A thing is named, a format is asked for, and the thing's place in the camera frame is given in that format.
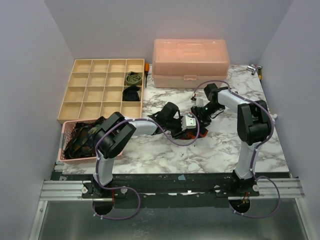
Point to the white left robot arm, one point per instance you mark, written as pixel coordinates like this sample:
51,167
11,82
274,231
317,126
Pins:
111,137

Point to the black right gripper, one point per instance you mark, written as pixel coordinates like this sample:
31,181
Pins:
198,113

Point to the rolled black tie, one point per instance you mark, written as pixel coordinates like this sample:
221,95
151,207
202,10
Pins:
130,94

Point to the rolled green tie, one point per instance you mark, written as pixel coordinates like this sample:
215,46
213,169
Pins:
133,78

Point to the black mounting rail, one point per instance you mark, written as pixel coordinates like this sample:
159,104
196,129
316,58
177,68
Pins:
172,190

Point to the pile of patterned ties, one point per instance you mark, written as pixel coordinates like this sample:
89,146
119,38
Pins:
81,142

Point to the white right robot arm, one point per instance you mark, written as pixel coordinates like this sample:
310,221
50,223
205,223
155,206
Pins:
255,126

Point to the pink plastic storage box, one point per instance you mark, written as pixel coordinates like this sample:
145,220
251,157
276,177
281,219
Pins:
187,63

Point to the orange navy striped tie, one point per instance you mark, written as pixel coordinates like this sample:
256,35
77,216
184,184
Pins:
192,133

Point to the orange handled screwdriver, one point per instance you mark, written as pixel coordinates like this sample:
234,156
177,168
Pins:
146,73

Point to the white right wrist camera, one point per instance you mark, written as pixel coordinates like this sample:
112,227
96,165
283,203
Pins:
197,102

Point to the wooden compartment tray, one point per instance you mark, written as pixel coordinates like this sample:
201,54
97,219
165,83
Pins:
95,88

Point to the yellow black tool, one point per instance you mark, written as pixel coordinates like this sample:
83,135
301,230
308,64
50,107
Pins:
259,72

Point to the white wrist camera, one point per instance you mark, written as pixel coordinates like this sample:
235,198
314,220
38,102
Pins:
188,122
197,102

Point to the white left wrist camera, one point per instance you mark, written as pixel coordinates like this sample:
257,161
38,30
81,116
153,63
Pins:
188,122

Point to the pink plastic basket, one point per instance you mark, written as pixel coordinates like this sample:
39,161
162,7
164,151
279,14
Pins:
65,137

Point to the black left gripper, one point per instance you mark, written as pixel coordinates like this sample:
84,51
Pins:
180,133

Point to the silver socket tool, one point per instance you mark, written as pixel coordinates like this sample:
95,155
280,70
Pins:
253,68

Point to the aluminium extrusion frame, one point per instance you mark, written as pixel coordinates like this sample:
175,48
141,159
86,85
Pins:
62,216

